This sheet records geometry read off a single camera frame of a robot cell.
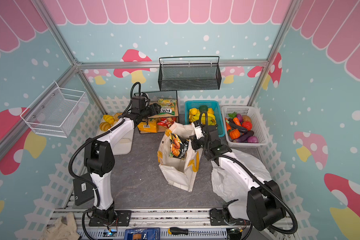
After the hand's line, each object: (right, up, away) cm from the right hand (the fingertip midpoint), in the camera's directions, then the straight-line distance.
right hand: (190, 136), depth 83 cm
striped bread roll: (-61, +11, +30) cm, 68 cm away
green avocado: (+11, +20, +30) cm, 37 cm away
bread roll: (-62, +6, +26) cm, 67 cm away
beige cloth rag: (-63, -45, -12) cm, 78 cm away
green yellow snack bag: (-14, +19, +15) cm, 28 cm away
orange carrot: (+35, +10, +26) cm, 44 cm away
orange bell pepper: (+30, 0, +17) cm, 35 cm away
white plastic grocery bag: (+22, -29, 0) cm, 37 cm away
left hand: (-21, +17, +13) cm, 29 cm away
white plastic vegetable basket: (+48, +6, +20) cm, 52 cm away
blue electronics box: (-22, -43, -17) cm, 51 cm away
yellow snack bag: (-27, +6, +17) cm, 32 cm away
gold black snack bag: (-7, -5, 0) cm, 9 cm away
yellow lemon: (+3, +17, +29) cm, 34 cm away
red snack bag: (-15, +9, +20) cm, 27 cm away
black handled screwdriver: (-6, -44, -13) cm, 46 cm away
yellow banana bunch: (+15, +10, +20) cm, 27 cm away
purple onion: (+41, -3, +15) cm, 44 cm away
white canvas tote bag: (-5, -16, -14) cm, 23 cm away
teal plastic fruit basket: (+19, +23, +34) cm, 45 cm away
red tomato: (+41, +7, +22) cm, 47 cm away
